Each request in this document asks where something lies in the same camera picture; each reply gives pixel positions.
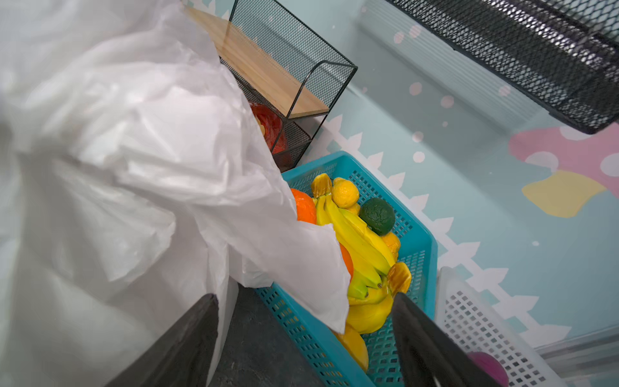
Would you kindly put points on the orange fruit left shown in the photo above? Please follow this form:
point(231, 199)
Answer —
point(306, 209)

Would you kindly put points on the yellow banana bunch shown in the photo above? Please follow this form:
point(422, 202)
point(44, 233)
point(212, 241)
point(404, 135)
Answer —
point(379, 275)

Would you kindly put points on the orange fruit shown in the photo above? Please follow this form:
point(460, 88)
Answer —
point(347, 260)
point(306, 209)

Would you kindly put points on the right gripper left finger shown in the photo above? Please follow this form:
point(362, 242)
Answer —
point(183, 355)

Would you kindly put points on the white plastic grocery bag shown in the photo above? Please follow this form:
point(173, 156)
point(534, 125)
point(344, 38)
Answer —
point(134, 181)

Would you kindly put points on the red snack bag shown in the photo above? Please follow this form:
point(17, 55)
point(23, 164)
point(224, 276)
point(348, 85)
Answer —
point(271, 126)

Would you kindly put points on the orange fruit right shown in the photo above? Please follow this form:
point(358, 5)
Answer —
point(347, 260)

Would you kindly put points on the teal plastic fruit basket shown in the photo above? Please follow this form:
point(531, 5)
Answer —
point(419, 250)

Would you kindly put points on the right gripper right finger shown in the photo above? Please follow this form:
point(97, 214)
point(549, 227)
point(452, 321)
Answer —
point(427, 356)

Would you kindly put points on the black wire snack shelf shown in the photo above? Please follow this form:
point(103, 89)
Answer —
point(281, 65)

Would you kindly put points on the black mesh wall basket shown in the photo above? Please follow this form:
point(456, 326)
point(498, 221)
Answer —
point(561, 54)

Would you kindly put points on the yellow lemon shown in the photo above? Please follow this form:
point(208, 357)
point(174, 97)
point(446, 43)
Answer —
point(344, 193)

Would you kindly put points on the white plastic vegetable basket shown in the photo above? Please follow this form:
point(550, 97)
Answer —
point(475, 326)

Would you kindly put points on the purple onion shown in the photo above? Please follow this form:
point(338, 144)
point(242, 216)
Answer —
point(491, 366)

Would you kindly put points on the green avocado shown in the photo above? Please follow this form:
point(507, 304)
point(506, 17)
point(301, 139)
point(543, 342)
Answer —
point(378, 215)

